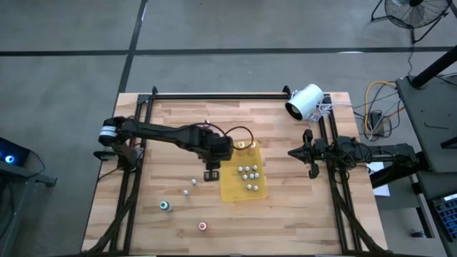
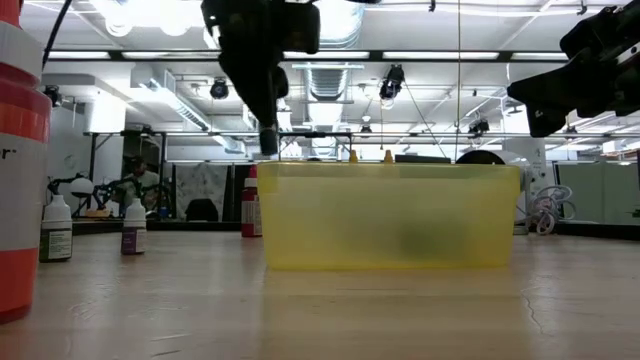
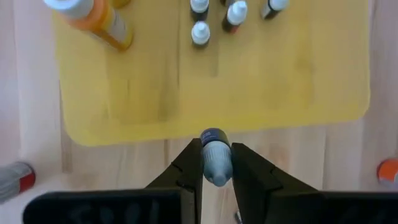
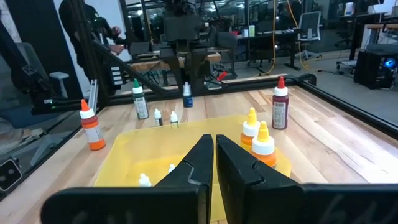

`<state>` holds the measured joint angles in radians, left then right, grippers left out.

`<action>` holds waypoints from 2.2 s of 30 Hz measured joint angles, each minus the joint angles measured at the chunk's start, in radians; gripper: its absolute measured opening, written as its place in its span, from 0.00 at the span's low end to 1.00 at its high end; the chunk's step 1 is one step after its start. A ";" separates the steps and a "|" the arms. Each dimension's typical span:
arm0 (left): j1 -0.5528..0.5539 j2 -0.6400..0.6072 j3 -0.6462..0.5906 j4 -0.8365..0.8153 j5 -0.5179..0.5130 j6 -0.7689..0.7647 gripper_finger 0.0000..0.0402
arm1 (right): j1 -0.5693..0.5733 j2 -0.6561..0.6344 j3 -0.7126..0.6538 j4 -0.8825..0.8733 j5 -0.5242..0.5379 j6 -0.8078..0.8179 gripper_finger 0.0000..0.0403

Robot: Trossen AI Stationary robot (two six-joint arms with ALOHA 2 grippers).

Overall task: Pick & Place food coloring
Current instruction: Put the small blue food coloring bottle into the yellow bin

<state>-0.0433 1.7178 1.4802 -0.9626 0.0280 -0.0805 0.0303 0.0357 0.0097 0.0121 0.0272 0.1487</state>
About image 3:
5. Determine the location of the small dark food coloring bottle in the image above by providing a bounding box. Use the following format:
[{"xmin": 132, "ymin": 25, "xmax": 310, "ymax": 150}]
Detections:
[
  {"xmin": 189, "ymin": 0, "xmax": 210, "ymax": 22},
  {"xmin": 190, "ymin": 20, "xmax": 211, "ymax": 49}
]

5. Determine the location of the small red food coloring bottle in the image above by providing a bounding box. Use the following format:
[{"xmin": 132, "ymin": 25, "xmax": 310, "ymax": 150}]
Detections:
[{"xmin": 221, "ymin": 0, "xmax": 249, "ymax": 34}]

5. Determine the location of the small black food coloring bottle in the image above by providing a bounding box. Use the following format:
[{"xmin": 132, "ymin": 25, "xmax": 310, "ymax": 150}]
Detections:
[{"xmin": 260, "ymin": 0, "xmax": 290, "ymax": 21}]

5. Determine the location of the large maroon food coloring bottle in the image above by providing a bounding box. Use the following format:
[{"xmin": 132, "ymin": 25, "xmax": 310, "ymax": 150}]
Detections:
[{"xmin": 0, "ymin": 161, "xmax": 37, "ymax": 205}]

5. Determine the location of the large orange food coloring bottle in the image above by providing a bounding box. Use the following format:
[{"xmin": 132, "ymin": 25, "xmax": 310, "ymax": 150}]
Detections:
[{"xmin": 376, "ymin": 157, "xmax": 398, "ymax": 189}]

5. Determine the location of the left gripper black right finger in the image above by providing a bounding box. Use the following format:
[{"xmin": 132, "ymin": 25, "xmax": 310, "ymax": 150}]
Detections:
[{"xmin": 231, "ymin": 142, "xmax": 398, "ymax": 224}]

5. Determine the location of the large yellow food coloring bottle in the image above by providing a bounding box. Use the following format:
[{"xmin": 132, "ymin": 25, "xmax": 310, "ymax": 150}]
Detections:
[{"xmin": 43, "ymin": 0, "xmax": 135, "ymax": 52}]

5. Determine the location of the yellow translucent plastic bin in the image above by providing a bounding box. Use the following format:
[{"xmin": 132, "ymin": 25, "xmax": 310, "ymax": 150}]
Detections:
[{"xmin": 52, "ymin": 0, "xmax": 371, "ymax": 147}]

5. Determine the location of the small purple food coloring bottle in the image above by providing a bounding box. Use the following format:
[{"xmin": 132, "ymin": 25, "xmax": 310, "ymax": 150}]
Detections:
[{"xmin": 199, "ymin": 127, "xmax": 234, "ymax": 188}]

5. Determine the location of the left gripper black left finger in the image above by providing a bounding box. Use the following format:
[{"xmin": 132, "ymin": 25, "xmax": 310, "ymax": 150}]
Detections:
[{"xmin": 22, "ymin": 138, "xmax": 205, "ymax": 224}]

